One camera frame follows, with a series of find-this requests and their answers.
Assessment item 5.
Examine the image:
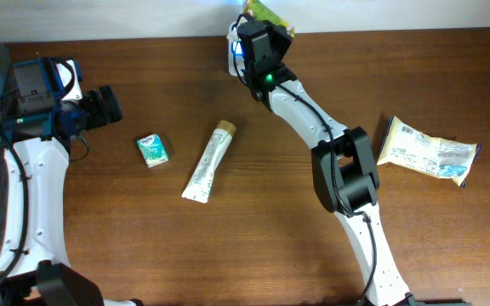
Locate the green drink pouch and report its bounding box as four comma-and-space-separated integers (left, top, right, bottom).
242, 0, 295, 37

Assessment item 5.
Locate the teal white tissue pack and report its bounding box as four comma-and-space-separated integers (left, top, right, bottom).
137, 134, 169, 168

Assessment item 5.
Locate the white tube tan cap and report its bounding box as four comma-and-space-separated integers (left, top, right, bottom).
181, 120, 236, 203

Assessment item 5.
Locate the yellow white snack bag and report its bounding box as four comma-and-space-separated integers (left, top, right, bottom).
377, 116, 482, 189

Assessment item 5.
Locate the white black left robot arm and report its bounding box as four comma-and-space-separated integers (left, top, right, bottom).
0, 57, 123, 305

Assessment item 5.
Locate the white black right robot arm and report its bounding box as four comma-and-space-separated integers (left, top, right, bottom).
232, 14, 417, 305

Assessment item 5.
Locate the white barcode scanner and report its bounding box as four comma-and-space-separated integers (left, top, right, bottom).
226, 21, 244, 77

